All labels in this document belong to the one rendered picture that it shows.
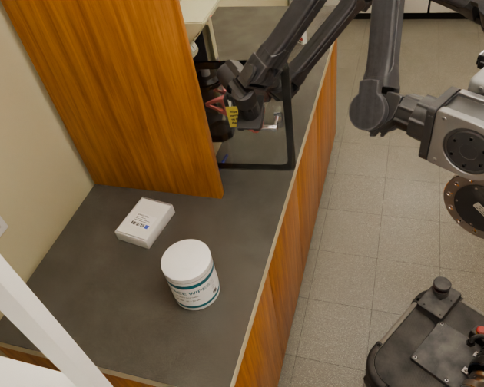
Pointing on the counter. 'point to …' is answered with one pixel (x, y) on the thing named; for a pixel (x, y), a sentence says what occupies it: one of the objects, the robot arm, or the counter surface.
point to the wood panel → (124, 90)
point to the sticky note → (232, 115)
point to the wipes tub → (190, 274)
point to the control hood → (197, 14)
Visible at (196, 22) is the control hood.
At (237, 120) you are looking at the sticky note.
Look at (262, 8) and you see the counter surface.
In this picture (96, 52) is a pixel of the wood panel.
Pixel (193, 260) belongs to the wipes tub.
